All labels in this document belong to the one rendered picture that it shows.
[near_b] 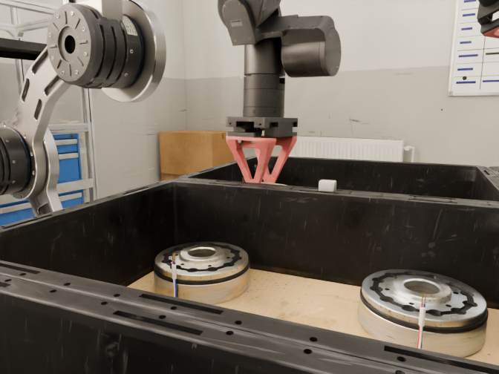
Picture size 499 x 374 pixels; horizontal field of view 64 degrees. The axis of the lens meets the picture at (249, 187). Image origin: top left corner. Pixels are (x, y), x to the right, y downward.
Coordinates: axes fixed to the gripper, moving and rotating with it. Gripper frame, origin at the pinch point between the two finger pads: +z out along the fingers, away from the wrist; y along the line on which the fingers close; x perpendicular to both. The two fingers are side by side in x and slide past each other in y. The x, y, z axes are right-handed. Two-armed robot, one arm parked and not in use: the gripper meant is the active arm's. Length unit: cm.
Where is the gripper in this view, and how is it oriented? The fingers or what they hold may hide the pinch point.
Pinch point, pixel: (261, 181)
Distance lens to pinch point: 57.8
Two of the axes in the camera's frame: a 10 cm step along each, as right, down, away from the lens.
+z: -0.2, 9.8, 1.7
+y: 4.9, -1.4, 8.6
